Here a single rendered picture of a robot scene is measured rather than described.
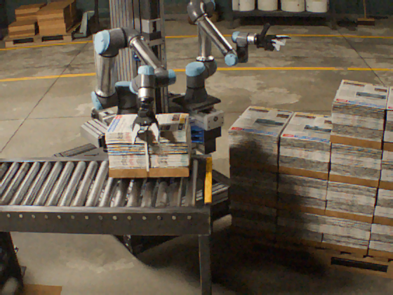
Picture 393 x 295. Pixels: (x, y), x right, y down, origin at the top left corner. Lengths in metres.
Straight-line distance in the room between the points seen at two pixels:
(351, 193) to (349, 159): 0.20
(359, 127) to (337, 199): 0.45
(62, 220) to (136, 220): 0.35
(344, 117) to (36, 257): 2.10
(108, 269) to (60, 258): 0.35
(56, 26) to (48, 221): 6.54
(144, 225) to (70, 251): 1.24
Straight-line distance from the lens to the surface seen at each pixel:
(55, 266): 3.46
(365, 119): 2.82
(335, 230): 3.16
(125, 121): 2.66
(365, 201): 3.01
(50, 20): 8.85
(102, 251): 3.53
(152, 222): 2.39
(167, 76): 2.62
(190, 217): 2.36
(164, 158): 2.52
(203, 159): 2.78
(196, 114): 3.41
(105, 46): 2.82
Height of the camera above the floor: 2.06
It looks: 26 degrees down
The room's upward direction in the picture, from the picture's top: 3 degrees counter-clockwise
